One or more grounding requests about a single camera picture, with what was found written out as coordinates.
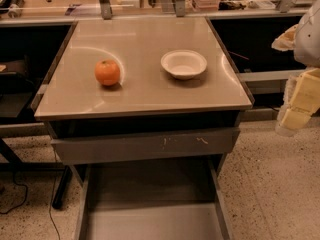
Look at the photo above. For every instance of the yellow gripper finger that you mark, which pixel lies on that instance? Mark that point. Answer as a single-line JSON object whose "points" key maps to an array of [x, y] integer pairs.
{"points": [[285, 42], [301, 100]]}

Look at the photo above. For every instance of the orange fruit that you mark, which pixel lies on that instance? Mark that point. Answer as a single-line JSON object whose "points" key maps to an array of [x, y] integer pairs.
{"points": [[107, 72]]}

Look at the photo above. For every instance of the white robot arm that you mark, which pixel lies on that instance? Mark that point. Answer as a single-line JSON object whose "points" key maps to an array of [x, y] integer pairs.
{"points": [[307, 38]]}

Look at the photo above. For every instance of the open grey middle drawer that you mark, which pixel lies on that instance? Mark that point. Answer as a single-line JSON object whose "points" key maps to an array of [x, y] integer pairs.
{"points": [[166, 199]]}

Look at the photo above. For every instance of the grey drawer cabinet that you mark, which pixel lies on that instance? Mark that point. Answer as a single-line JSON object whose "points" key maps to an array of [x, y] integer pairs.
{"points": [[146, 98]]}

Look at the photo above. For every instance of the grey top drawer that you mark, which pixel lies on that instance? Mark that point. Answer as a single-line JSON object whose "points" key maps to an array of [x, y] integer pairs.
{"points": [[145, 146]]}

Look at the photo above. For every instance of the white paper bowl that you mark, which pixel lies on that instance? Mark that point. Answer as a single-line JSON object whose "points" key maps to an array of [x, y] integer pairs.
{"points": [[183, 64]]}

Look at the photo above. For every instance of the black table leg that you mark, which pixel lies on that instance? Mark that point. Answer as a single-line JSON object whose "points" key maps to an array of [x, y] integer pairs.
{"points": [[58, 197]]}

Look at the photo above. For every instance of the tool on left bench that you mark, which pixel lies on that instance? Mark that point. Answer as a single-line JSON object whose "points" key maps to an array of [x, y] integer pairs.
{"points": [[13, 8]]}

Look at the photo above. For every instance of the grey metal post middle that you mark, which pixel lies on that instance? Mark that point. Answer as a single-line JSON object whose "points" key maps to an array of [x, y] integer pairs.
{"points": [[180, 8]]}

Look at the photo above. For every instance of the grey metal post left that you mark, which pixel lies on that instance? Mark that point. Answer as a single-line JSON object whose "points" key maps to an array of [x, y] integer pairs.
{"points": [[106, 11]]}

